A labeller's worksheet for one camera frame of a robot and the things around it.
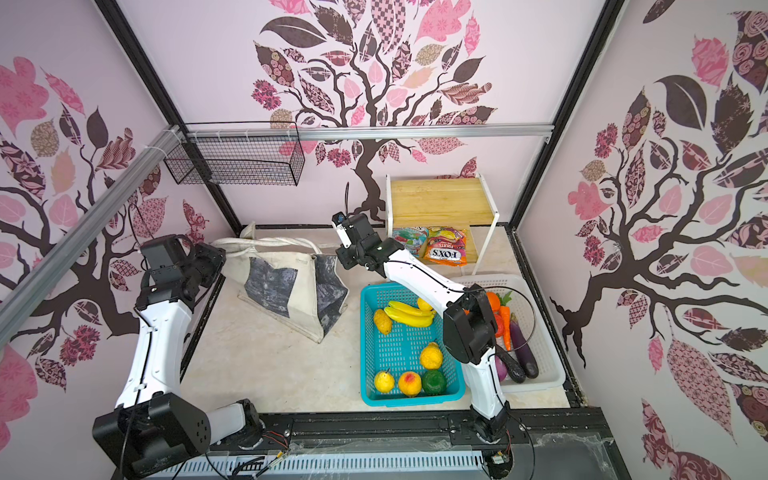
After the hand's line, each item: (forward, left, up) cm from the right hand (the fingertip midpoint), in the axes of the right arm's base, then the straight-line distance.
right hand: (347, 241), depth 87 cm
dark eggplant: (-28, -50, -17) cm, 60 cm away
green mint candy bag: (+4, -20, -3) cm, 20 cm away
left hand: (-8, +30, +6) cm, 32 cm away
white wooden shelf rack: (+5, -28, +10) cm, 30 cm away
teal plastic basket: (-28, -16, -21) cm, 39 cm away
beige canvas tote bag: (-11, +16, -4) cm, 20 cm away
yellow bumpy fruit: (-29, -24, -16) cm, 41 cm away
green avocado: (-36, -24, -17) cm, 46 cm away
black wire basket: (+28, +36, +13) cm, 48 cm away
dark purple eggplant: (-32, -46, -17) cm, 58 cm away
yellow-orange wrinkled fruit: (-18, -10, -16) cm, 27 cm away
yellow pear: (-35, -11, -17) cm, 41 cm away
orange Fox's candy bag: (0, -30, -3) cm, 31 cm away
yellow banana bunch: (-15, -19, -19) cm, 30 cm away
